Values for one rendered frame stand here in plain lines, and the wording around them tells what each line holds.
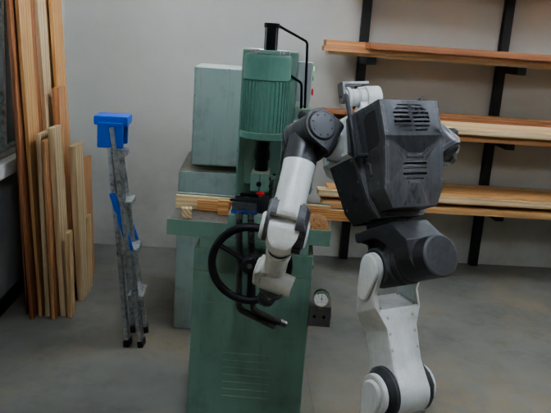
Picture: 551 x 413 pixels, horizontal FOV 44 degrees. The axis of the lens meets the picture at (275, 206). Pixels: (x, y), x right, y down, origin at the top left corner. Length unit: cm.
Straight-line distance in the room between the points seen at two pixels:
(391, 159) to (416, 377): 61
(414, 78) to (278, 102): 267
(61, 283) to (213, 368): 145
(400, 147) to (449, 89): 331
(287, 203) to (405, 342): 53
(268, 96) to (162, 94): 254
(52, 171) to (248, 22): 189
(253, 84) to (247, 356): 102
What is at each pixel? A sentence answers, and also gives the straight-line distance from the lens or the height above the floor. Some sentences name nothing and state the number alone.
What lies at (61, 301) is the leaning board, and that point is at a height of 9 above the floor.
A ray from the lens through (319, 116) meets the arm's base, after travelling 182.
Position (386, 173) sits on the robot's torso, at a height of 124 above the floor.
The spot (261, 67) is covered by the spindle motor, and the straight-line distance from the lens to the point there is 245.
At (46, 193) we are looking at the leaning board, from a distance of 372.
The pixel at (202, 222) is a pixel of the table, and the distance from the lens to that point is 248.
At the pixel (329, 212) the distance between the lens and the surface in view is 260.
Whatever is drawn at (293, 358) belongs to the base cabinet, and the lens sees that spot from 264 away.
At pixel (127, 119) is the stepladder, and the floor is 115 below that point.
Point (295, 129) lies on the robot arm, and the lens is 185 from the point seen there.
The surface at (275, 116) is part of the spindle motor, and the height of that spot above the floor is 129.
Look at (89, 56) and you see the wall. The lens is 502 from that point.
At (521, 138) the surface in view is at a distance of 473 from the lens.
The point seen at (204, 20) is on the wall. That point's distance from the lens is 491.
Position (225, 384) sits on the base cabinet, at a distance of 271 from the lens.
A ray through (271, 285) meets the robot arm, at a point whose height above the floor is 85.
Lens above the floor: 155
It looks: 14 degrees down
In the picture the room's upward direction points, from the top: 4 degrees clockwise
